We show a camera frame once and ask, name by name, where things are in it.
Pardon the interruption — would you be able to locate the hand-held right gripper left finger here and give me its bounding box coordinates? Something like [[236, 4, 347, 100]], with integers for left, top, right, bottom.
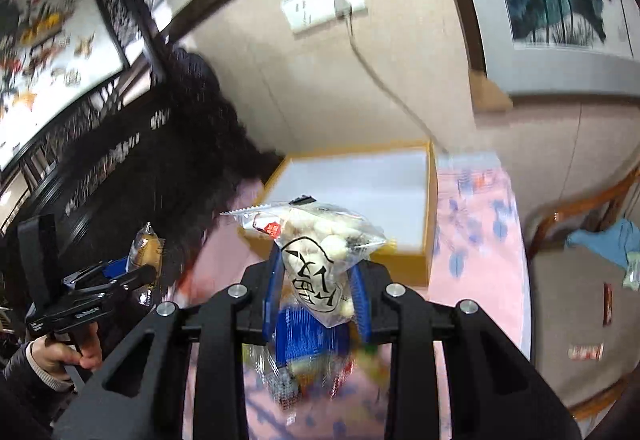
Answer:
[[52, 247, 286, 440]]

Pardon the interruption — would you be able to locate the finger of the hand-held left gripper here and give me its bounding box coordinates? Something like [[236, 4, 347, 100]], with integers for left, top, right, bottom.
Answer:
[[106, 264, 158, 297], [60, 261, 119, 289]]

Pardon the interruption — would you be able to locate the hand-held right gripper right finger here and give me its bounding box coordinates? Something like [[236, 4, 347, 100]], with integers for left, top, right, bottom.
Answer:
[[350, 260, 583, 440]]

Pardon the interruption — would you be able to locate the clear bag of white candies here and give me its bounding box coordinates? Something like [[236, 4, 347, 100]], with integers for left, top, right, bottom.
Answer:
[[220, 194, 389, 329]]

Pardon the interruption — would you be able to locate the yellow cardboard box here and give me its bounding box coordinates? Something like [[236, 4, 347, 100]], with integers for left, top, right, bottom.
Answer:
[[237, 139, 439, 289]]

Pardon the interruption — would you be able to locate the person's left forearm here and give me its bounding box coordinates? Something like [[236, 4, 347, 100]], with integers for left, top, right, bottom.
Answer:
[[0, 342, 77, 440]]

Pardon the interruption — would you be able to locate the person's left hand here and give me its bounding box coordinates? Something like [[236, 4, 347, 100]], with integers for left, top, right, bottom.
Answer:
[[30, 319, 104, 383]]

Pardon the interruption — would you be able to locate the bread in clear wrapper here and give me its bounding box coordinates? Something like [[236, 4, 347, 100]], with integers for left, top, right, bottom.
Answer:
[[125, 222, 167, 307]]

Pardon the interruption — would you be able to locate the blue snack packet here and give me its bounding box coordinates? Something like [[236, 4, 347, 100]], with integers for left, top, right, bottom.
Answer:
[[274, 304, 352, 371]]

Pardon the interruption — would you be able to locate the pink floral tablecloth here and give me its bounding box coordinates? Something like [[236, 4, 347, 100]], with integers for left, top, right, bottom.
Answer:
[[165, 150, 534, 440]]

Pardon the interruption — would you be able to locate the black furry coat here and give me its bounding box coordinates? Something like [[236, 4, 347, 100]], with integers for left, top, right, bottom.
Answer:
[[150, 47, 284, 267]]

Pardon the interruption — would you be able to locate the wooden chair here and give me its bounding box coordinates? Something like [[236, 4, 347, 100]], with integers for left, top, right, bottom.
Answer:
[[522, 165, 640, 422]]

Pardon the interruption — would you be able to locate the red and white snack packet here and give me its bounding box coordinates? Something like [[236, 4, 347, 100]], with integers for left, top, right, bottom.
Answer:
[[568, 343, 605, 363]]

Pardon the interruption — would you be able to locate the thin red snack packet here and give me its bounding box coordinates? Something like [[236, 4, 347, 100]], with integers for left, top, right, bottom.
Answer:
[[602, 282, 616, 327]]

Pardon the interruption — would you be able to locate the blue cloth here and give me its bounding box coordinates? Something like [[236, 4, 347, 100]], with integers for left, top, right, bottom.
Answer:
[[565, 218, 640, 272]]

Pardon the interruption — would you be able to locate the pale green packet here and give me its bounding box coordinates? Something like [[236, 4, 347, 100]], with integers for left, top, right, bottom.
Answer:
[[622, 252, 640, 292]]

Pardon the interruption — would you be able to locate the white plug with cable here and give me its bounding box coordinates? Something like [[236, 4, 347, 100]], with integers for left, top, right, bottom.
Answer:
[[331, 0, 452, 157]]

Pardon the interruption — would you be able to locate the white wall outlet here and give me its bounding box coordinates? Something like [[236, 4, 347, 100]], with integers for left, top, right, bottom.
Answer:
[[281, 0, 369, 36]]

